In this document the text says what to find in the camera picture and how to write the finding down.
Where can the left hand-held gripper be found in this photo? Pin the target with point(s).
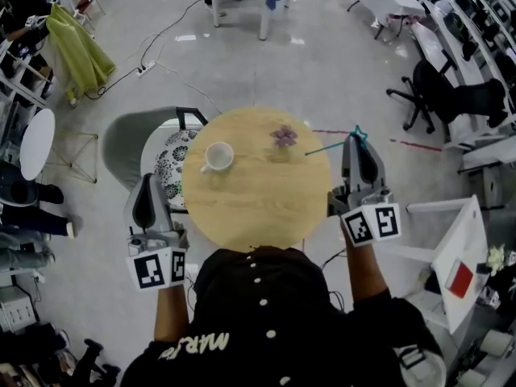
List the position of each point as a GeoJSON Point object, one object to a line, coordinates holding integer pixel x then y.
{"type": "Point", "coordinates": [155, 270]}

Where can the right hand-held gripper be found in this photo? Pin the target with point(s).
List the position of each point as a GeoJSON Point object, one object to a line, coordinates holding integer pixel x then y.
{"type": "Point", "coordinates": [373, 224]}

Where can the teal star stick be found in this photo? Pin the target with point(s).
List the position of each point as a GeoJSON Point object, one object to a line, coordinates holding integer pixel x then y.
{"type": "Point", "coordinates": [359, 134]}

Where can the white cup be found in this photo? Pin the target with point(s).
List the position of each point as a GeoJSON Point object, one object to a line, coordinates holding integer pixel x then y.
{"type": "Point", "coordinates": [219, 156]}

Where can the person's right forearm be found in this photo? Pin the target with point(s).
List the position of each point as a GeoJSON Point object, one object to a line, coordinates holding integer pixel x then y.
{"type": "Point", "coordinates": [364, 268]}

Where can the person's left forearm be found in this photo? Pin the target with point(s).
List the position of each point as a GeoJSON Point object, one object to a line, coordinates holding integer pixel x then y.
{"type": "Point", "coordinates": [171, 313]}

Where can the black white patterned cushion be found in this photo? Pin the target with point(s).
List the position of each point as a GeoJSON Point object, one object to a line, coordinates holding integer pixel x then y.
{"type": "Point", "coordinates": [171, 163]}

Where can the red floor tape strip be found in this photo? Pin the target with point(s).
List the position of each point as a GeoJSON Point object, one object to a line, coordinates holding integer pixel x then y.
{"type": "Point", "coordinates": [415, 145]}

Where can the grey shell chair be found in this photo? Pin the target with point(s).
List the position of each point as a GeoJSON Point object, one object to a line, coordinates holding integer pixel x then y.
{"type": "Point", "coordinates": [121, 143]}

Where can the clear glass vase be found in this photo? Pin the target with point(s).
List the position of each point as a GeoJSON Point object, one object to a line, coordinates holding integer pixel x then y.
{"type": "Point", "coordinates": [281, 153]}

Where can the black office chair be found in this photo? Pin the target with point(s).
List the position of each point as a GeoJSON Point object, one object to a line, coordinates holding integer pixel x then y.
{"type": "Point", "coordinates": [447, 95]}

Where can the small white round table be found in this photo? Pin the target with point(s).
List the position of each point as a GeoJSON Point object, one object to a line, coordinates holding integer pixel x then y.
{"type": "Point", "coordinates": [37, 143]}

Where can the white desk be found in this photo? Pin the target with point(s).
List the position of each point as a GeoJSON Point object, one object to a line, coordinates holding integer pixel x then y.
{"type": "Point", "coordinates": [463, 252]}

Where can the white power strip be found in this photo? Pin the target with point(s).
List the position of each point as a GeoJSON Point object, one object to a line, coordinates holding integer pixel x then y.
{"type": "Point", "coordinates": [146, 69]}

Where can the red and white booklet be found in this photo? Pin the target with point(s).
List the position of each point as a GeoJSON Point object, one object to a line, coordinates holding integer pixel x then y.
{"type": "Point", "coordinates": [460, 277]}

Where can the white flower bunch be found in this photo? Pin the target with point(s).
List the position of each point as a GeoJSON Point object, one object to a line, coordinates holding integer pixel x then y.
{"type": "Point", "coordinates": [495, 258]}

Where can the white metal box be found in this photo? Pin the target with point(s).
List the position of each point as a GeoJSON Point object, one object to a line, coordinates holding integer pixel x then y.
{"type": "Point", "coordinates": [16, 309]}

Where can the green cloth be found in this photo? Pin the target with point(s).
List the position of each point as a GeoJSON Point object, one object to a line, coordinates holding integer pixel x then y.
{"type": "Point", "coordinates": [78, 55]}

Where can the person's black buttoned top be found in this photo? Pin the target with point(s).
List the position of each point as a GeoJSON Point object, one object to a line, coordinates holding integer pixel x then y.
{"type": "Point", "coordinates": [274, 325]}

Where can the white table with legs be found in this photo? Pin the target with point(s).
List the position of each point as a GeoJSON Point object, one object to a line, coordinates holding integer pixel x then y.
{"type": "Point", "coordinates": [264, 18]}

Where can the pile of dark bags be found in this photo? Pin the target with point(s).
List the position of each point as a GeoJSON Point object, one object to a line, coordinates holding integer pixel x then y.
{"type": "Point", "coordinates": [44, 357]}

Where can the white shelving rack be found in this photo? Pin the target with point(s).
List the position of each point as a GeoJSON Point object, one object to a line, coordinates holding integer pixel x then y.
{"type": "Point", "coordinates": [475, 18]}

